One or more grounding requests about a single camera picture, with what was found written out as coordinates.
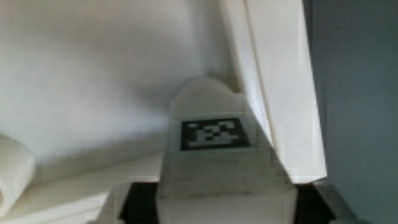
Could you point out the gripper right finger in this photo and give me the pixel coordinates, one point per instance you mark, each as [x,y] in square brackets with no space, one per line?
[323,208]

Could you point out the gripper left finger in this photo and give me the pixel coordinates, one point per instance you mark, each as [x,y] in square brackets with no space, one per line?
[133,208]

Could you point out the white table leg with tag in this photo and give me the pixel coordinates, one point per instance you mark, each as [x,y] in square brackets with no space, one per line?
[225,184]

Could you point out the white square tabletop part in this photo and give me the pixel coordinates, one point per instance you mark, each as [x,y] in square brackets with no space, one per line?
[99,57]

